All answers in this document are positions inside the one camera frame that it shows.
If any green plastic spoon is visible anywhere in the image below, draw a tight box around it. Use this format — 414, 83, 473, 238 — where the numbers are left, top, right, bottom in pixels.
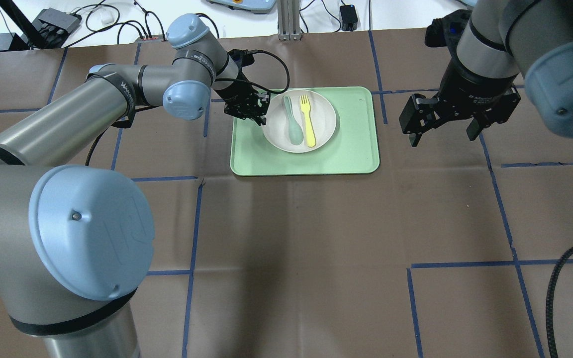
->
282, 95, 304, 145

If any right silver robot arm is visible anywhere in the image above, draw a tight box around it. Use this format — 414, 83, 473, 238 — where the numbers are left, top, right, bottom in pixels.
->
399, 0, 573, 147

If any aluminium frame post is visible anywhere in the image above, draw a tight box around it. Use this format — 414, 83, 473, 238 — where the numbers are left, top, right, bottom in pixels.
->
277, 0, 302, 41

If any white round plate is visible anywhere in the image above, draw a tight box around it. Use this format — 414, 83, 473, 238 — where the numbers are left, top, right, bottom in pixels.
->
261, 89, 337, 154

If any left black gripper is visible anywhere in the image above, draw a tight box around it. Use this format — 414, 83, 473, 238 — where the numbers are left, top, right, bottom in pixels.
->
214, 50, 270, 126

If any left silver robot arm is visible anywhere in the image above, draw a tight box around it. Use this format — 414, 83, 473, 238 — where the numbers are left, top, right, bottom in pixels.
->
0, 14, 270, 358

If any black usb hub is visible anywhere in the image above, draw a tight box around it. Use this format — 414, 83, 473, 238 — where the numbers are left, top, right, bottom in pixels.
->
32, 7, 82, 35

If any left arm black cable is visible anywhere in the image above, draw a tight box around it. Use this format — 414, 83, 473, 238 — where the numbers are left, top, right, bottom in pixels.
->
85, 49, 291, 167

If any yellow plastic fork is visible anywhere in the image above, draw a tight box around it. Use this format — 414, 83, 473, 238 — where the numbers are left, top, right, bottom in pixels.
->
300, 95, 317, 148

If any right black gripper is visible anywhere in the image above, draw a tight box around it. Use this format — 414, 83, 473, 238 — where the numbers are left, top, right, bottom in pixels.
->
399, 60, 521, 147

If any light green tray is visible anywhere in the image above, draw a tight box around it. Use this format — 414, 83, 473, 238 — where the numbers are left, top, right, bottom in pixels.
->
230, 87, 380, 176

